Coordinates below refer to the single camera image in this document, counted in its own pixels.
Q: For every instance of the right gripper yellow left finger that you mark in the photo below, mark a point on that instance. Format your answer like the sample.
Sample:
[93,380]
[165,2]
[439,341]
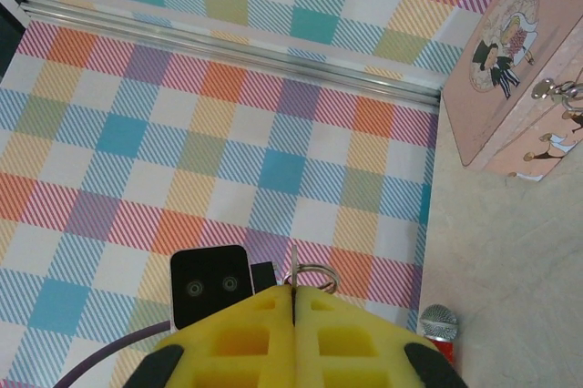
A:
[237,347]

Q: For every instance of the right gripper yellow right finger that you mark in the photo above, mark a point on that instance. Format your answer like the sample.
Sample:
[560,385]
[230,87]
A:
[355,347]

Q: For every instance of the toy microphone silver red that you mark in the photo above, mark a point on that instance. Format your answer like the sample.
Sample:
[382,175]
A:
[437,320]

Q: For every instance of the pink tin box with cartoon couple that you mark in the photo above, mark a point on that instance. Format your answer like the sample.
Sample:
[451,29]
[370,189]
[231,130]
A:
[501,87]

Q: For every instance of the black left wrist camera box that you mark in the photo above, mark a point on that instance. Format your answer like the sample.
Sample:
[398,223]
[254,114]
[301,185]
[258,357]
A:
[209,288]

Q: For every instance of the aluminium corner post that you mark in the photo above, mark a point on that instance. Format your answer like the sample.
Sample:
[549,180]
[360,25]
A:
[228,42]

